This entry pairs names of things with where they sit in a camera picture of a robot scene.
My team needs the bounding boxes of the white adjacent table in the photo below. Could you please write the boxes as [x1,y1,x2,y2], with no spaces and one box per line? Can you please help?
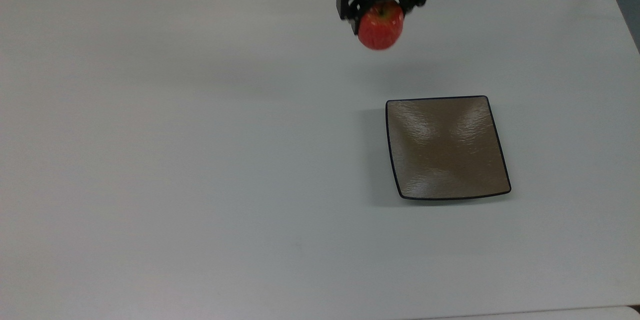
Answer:
[414,304,640,320]

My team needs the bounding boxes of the square brown ceramic plate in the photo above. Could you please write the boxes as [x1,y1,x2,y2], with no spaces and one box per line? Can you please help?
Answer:
[385,95,512,201]

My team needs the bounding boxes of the red apple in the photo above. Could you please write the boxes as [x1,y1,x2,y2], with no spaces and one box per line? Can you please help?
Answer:
[357,1,405,51]

